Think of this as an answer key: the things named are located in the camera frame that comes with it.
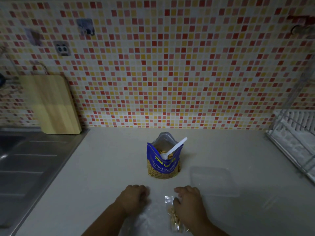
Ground wooden cutting board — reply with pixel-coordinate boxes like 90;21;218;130
19;75;82;135

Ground person's right hand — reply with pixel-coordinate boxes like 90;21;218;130
173;186;210;226

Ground person's left forearm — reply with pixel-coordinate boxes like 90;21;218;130
81;205;132;236

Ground person's right forearm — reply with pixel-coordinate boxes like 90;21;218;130
188;217;230;236

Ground clear adhesive wall hook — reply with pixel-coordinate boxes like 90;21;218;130
24;29;43;46
76;19;95;36

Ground small clear bag of peanuts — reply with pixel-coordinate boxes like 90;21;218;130
164;196;187;233

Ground stainless steel sink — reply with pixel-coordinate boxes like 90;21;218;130
0;127;90;236

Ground empty clear plastic bag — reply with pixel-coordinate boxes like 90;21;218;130
121;202;173;236

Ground blue peanut pouch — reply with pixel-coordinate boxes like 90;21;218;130
147;132;184;180

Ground grey wall socket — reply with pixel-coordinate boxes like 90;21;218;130
53;41;71;57

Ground white dish rack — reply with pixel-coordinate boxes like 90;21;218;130
265;69;315;187

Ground white plastic spoon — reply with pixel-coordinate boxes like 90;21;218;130
160;138;188;160

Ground person's left hand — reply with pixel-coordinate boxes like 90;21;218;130
115;185;150;217

